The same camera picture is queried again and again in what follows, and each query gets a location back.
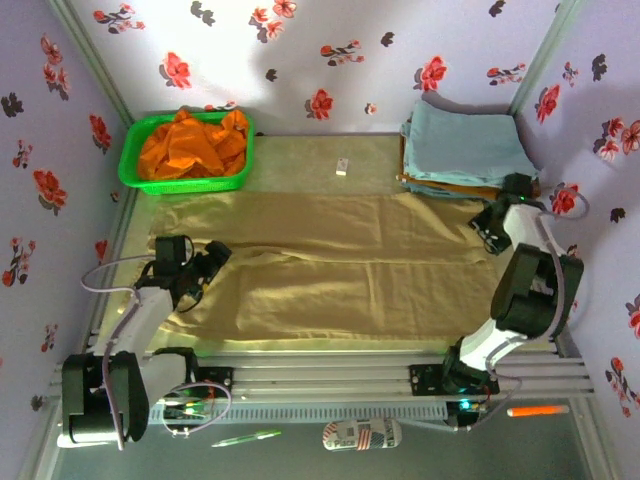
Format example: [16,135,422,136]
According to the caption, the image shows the beige trousers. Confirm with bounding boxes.
[147,191,501,346]

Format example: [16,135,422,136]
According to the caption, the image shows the folded light blue trousers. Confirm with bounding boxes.
[399,99,540,190]

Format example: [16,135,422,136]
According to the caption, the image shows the crumpled orange trousers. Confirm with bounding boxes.
[137,108,251,181]

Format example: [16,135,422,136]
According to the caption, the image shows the green plastic basket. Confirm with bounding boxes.
[117,110,256,196]

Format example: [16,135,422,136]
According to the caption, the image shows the green pen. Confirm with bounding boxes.
[210,429,282,448]

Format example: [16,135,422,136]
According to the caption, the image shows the orange marker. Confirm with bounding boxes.
[506,404,570,419]

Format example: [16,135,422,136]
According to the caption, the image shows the patterned pencil case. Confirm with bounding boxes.
[322,418,404,451]

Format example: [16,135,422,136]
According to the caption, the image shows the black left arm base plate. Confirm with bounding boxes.
[143,365,235,400]

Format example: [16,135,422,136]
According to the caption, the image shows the grey left arm cable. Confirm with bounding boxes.
[81,252,234,451]

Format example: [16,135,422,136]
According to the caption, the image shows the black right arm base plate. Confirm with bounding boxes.
[408,363,501,399]

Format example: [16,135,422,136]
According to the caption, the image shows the aluminium frame rail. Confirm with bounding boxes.
[49,349,596,401]

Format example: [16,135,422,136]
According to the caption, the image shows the grey slotted cable duct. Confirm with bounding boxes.
[67,402,449,426]

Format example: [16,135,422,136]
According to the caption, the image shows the aluminium corner post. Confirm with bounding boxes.
[47,0,136,126]
[508,0,586,116]

